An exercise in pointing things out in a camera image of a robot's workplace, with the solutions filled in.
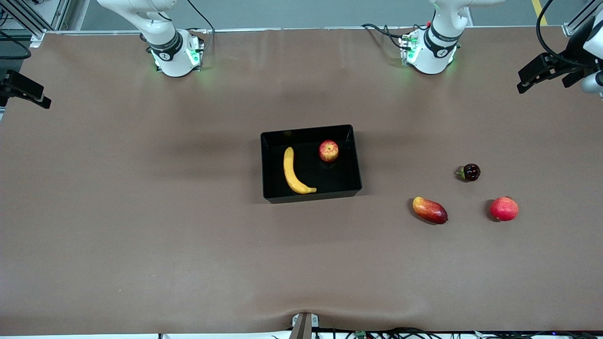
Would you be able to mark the black rectangular plastic box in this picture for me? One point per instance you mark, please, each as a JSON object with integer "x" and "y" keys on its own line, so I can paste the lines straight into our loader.
{"x": 344, "y": 181}

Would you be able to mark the aluminium frame profile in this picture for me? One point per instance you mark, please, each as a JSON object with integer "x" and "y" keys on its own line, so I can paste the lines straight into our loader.
{"x": 28, "y": 19}
{"x": 582, "y": 16}

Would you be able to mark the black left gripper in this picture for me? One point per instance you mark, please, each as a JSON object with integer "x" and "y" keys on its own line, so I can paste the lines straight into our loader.
{"x": 566, "y": 62}

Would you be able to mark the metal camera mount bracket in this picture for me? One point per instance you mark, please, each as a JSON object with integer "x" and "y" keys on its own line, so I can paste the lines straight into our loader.
{"x": 304, "y": 326}

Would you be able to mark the brown table cover mat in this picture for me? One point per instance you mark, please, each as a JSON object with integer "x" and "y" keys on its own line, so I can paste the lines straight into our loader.
{"x": 141, "y": 235}

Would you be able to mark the dark purple mangosteen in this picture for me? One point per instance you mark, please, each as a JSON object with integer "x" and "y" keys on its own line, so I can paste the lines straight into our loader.
{"x": 470, "y": 172}

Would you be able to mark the yellow banana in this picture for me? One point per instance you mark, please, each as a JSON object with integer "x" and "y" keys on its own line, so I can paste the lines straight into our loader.
{"x": 292, "y": 176}

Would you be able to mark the red yellow striped apple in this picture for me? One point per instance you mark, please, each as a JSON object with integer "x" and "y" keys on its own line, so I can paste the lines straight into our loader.
{"x": 328, "y": 150}

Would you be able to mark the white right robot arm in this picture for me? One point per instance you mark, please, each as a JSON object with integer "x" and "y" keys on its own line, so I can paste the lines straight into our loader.
{"x": 172, "y": 49}

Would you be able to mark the red pomegranate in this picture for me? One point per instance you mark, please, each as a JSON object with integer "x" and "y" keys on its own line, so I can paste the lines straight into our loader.
{"x": 504, "y": 209}

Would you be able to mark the red yellow mango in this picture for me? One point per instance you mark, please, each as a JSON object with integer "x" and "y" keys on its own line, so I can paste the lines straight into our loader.
{"x": 429, "y": 210}

